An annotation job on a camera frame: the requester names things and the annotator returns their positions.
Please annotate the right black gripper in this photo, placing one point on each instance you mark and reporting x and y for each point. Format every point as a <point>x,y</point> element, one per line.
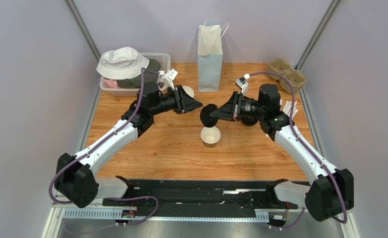
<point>237,107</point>

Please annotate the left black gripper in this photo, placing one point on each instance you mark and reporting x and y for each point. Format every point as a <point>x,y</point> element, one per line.
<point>184,103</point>

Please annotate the black coffee cup lid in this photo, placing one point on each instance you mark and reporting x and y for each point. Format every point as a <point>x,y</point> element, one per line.
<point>205,116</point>

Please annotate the white paper coffee cup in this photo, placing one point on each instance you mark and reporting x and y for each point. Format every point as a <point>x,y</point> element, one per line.
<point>210,136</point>

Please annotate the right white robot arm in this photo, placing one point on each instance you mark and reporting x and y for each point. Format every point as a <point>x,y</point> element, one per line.
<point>331,190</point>

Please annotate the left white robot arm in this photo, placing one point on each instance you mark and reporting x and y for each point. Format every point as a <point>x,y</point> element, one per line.
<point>75,174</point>

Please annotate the stack of paper cups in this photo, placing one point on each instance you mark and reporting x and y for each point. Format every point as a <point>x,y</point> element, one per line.
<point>189,90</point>

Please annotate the olive green cloth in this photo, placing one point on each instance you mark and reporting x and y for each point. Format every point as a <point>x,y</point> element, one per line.
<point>148,76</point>

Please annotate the white paper bag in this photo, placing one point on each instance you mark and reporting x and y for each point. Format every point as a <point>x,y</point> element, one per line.
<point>210,56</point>

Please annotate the bundle of wrapped straws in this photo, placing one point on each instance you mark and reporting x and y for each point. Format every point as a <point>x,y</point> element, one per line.
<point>289,108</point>

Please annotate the cardboard cup carrier stack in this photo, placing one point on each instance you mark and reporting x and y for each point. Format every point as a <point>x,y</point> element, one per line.
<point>282,67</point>

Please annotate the white bucket hat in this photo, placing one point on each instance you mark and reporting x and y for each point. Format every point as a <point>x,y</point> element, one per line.
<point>120,64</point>

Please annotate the pink cloth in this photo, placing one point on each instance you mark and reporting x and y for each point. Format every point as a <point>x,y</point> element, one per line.
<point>111,83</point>

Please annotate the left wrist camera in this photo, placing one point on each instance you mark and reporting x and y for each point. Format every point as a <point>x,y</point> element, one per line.
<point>168,78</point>

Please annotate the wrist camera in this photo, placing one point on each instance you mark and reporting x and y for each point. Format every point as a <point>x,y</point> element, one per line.
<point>242,83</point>
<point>168,78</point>

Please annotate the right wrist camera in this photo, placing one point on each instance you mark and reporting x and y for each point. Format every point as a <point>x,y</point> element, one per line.
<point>242,83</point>

